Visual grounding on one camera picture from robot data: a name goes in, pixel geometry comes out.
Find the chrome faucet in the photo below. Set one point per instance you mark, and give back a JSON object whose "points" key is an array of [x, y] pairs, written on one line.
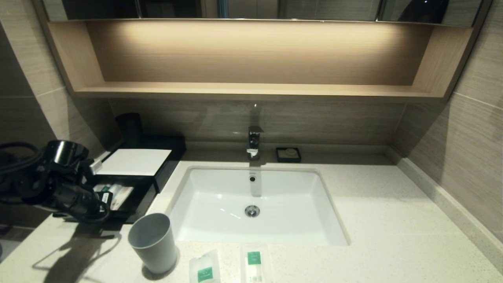
{"points": [[254, 141]]}

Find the white sachet green label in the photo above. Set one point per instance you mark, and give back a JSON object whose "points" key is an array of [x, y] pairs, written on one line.
{"points": [[254, 264], [204, 269]]}

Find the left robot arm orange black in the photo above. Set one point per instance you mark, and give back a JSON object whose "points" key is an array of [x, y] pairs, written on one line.
{"points": [[65, 151]]}

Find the black soap dish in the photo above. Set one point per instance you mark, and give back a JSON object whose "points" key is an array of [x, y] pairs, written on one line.
{"points": [[279, 158]]}

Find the beige soap bar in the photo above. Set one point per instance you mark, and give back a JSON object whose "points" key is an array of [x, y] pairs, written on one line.
{"points": [[290, 151]]}

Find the mirror cabinet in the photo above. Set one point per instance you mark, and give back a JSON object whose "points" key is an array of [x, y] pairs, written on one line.
{"points": [[326, 8]]}

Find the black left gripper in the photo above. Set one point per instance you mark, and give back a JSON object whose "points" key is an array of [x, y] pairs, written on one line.
{"points": [[67, 190]]}

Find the dental kit packet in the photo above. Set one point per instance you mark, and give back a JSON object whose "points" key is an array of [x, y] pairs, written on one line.
{"points": [[101, 188], [122, 196]]}

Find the black drawer box white top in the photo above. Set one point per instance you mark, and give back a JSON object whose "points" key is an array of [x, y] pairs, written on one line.
{"points": [[169, 157]]}

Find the white ceramic sink basin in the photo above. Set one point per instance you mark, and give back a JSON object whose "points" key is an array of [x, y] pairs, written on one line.
{"points": [[212, 212]]}

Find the grey plastic cup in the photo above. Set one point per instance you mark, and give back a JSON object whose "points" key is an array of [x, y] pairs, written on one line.
{"points": [[154, 251]]}

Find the wooden wall shelf niche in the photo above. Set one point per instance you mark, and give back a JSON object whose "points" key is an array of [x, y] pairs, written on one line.
{"points": [[251, 90]]}

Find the black cup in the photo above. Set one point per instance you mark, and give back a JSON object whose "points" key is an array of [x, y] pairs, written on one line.
{"points": [[130, 129]]}

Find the chrome sink drain stopper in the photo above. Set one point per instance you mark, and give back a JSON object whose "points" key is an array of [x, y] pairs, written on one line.
{"points": [[252, 211]]}

